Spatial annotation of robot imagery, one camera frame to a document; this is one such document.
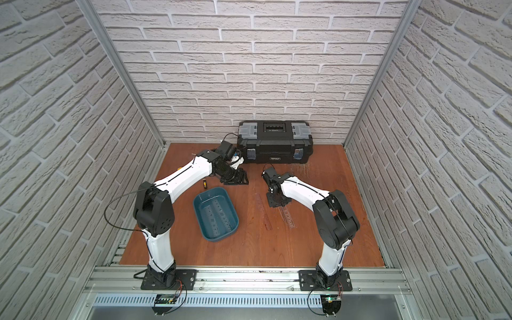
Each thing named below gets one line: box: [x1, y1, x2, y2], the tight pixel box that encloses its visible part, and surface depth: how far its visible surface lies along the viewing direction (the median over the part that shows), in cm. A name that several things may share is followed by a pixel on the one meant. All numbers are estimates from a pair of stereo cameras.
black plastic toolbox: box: [236, 120, 314, 164], surface depth 103 cm
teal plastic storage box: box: [193, 186, 239, 242], surface depth 92 cm
